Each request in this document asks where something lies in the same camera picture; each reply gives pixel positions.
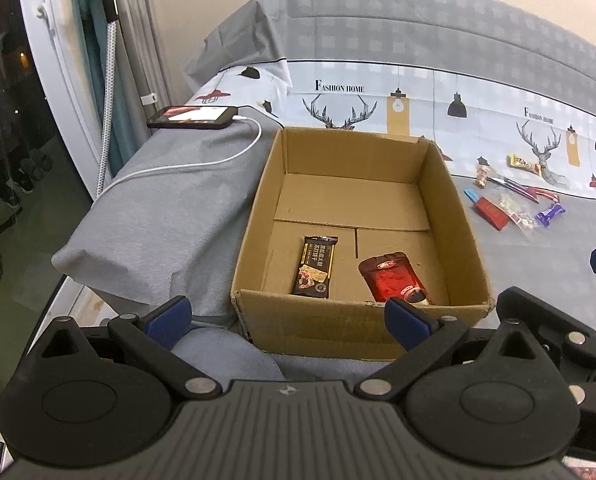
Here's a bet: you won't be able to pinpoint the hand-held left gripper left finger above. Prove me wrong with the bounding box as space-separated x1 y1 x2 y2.
25 296 224 402

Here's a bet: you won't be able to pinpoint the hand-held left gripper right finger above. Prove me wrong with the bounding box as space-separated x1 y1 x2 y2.
353 297 551 402

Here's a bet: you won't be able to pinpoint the purple candy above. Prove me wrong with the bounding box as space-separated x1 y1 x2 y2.
535 203 566 227

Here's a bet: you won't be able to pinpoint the clear bag of candies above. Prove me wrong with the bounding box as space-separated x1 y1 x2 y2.
495 192 536 233

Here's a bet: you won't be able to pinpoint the red snack packet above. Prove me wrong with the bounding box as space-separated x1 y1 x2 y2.
470 197 513 232

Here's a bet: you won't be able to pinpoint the long red snack stick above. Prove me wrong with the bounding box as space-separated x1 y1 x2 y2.
489 174 561 205

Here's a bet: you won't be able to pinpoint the cardboard box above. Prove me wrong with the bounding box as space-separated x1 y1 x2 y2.
229 126 494 361

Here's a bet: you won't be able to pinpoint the red snack pouch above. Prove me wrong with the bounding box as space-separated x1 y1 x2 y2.
358 251 431 307

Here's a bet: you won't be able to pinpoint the grey pillow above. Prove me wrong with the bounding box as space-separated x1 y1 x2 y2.
50 107 284 331

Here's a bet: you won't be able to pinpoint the dark brown snack bar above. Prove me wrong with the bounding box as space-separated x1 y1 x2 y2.
292 235 339 300

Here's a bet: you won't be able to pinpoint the yellow red candy bar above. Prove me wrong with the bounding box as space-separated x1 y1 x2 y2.
508 154 543 173

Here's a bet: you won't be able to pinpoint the red white wrapped candy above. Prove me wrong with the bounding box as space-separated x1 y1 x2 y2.
473 156 499 189

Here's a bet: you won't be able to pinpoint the dark shoe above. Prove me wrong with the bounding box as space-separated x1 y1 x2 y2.
9 169 37 196
27 152 55 181

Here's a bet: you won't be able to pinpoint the black smartphone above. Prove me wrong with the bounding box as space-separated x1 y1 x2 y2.
145 105 240 132

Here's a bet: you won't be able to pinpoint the deer print grey bed cover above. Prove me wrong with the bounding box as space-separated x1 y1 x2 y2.
183 0 596 351

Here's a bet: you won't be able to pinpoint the pale curtain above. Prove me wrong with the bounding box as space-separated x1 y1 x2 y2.
70 0 171 176

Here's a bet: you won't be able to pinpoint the white charging cable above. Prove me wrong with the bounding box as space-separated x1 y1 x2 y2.
98 114 264 198

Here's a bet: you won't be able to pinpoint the braided white cable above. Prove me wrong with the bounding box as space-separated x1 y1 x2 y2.
94 19 120 200

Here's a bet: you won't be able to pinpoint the white window frame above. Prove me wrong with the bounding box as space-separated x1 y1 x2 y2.
15 0 151 201

